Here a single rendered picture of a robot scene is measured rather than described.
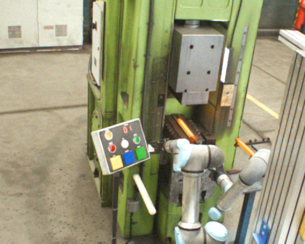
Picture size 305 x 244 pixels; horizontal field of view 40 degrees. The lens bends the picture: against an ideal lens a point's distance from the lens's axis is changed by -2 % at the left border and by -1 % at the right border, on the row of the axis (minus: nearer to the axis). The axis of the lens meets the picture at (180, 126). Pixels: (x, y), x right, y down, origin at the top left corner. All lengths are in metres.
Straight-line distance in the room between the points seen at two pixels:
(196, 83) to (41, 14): 5.31
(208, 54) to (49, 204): 2.06
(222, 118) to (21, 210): 1.94
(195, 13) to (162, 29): 0.25
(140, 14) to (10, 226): 2.10
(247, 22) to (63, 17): 5.30
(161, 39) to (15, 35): 5.27
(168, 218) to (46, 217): 1.12
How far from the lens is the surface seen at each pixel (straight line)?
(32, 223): 3.83
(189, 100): 2.92
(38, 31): 7.94
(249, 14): 3.07
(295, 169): 1.66
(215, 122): 3.27
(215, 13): 2.95
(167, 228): 3.43
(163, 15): 2.81
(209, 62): 2.87
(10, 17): 7.81
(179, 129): 3.20
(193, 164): 2.05
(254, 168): 2.32
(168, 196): 3.24
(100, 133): 2.65
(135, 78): 2.89
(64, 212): 3.91
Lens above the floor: 2.44
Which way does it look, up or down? 26 degrees down
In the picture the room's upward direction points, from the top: 7 degrees clockwise
